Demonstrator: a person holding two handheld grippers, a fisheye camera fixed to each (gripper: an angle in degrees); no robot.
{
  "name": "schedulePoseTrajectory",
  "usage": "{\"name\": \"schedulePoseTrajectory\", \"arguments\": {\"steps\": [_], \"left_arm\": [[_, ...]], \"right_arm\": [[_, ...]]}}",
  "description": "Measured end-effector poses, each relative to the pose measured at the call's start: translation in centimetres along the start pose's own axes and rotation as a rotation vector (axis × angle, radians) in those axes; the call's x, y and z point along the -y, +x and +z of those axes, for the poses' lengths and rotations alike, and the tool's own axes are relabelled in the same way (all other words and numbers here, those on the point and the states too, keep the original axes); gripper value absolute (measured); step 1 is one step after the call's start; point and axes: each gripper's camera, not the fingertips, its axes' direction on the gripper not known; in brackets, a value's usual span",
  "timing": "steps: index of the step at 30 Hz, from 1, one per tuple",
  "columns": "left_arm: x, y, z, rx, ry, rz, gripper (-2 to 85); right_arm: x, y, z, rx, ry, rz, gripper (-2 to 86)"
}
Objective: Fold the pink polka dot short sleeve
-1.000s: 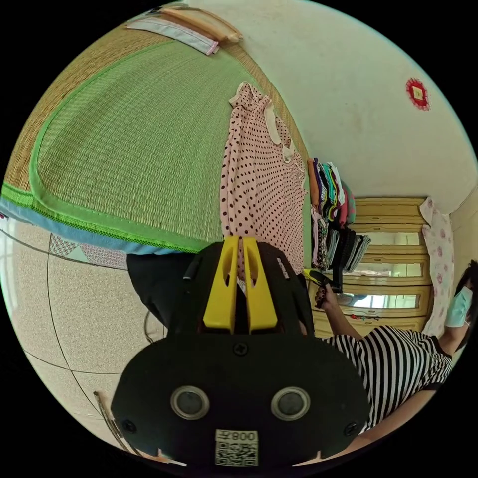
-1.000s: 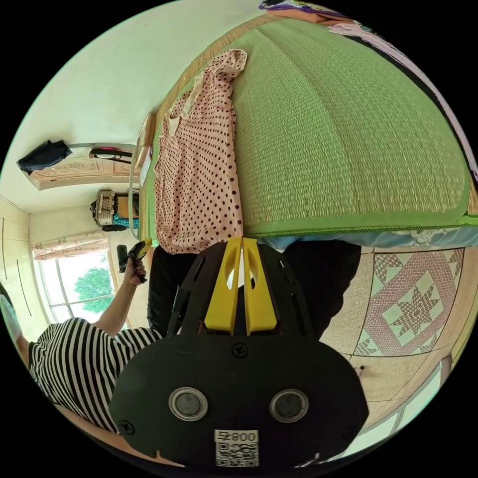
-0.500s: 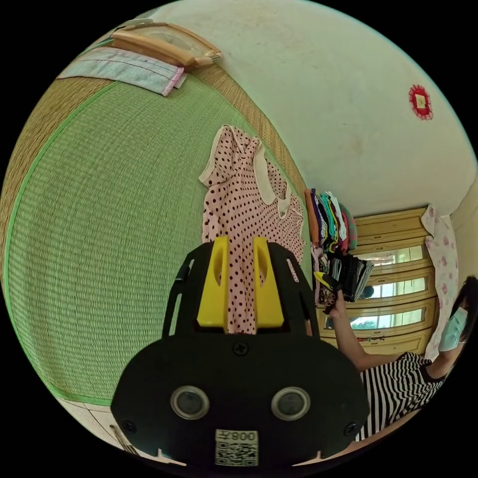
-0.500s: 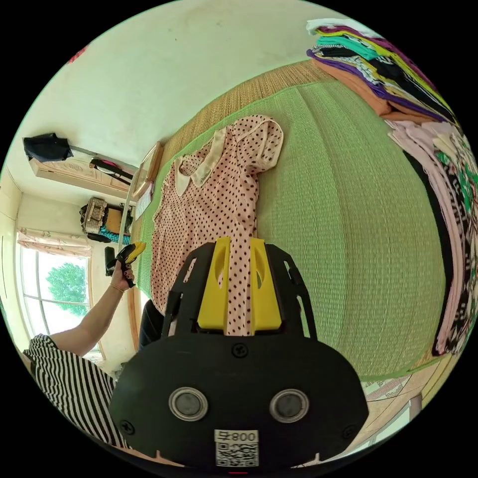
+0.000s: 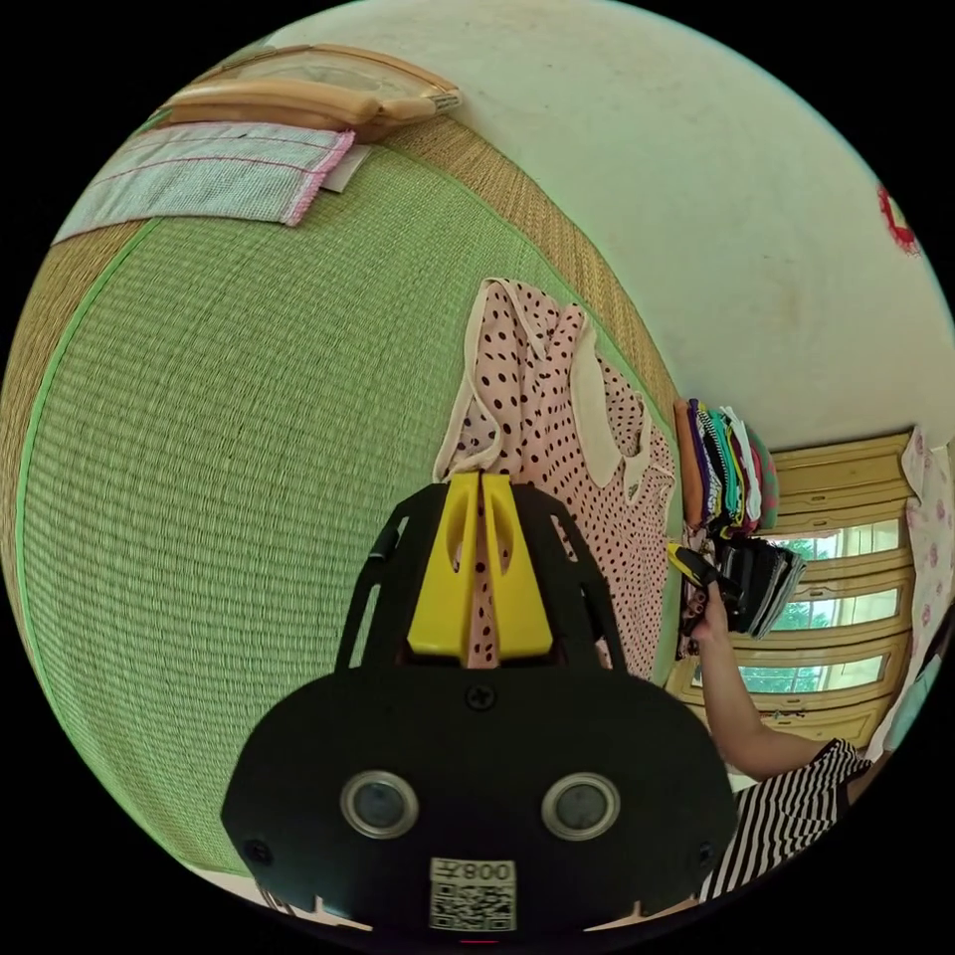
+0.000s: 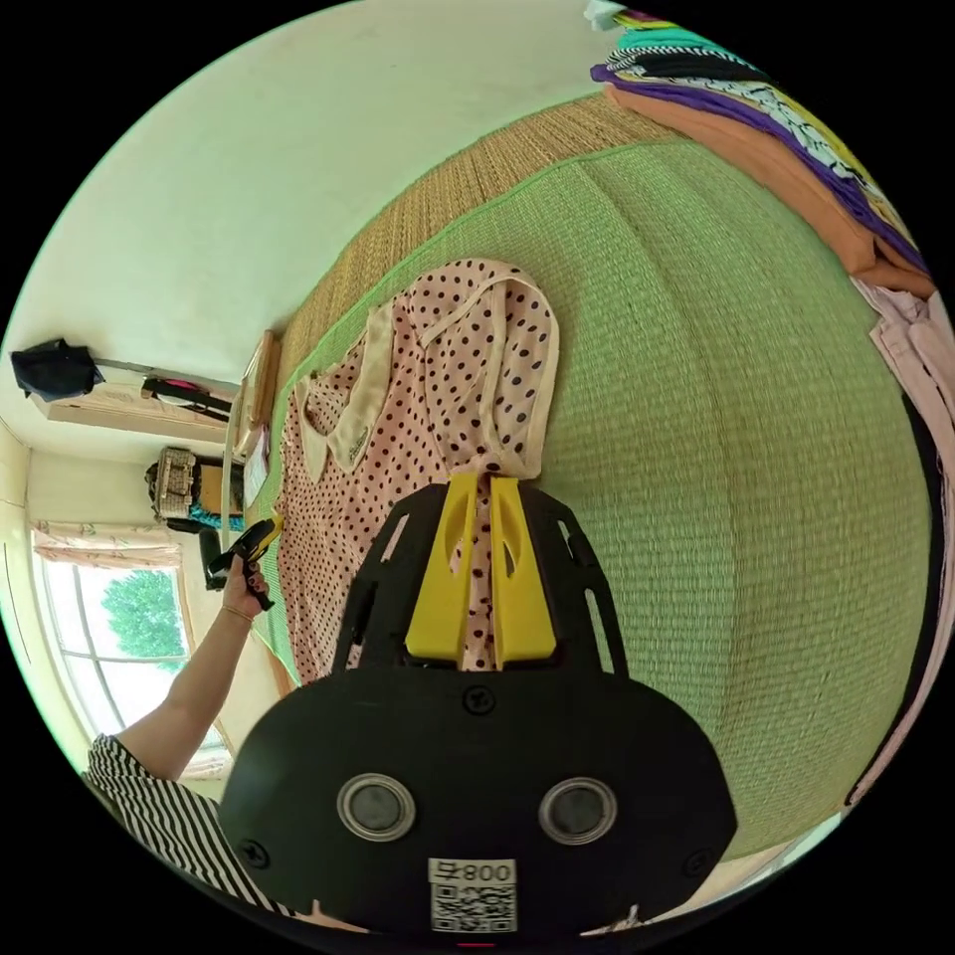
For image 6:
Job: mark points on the wooden cupboard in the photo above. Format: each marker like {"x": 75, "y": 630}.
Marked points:
{"x": 127, "y": 406}

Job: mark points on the person's left forearm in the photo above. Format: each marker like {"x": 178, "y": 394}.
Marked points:
{"x": 186, "y": 690}

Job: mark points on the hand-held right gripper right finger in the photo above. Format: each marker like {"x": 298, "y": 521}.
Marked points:
{"x": 522, "y": 604}

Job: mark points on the bed with green woven mat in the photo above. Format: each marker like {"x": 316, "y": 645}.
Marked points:
{"x": 709, "y": 448}

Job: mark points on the pink floral curtain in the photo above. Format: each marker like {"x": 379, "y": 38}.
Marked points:
{"x": 104, "y": 545}

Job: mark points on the woven basket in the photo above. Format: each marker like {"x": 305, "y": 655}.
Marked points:
{"x": 175, "y": 481}

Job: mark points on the person's left hand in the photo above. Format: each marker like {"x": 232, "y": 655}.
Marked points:
{"x": 242, "y": 593}

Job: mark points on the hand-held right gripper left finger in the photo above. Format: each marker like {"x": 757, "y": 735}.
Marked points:
{"x": 442, "y": 589}

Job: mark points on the window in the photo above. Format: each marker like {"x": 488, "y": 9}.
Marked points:
{"x": 112, "y": 627}

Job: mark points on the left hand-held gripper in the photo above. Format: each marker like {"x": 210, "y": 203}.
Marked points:
{"x": 233, "y": 556}

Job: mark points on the pile of clothes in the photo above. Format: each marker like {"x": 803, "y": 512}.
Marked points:
{"x": 746, "y": 134}

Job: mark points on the pink polka dot short sleeve shirt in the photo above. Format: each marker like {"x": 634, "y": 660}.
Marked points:
{"x": 388, "y": 448}

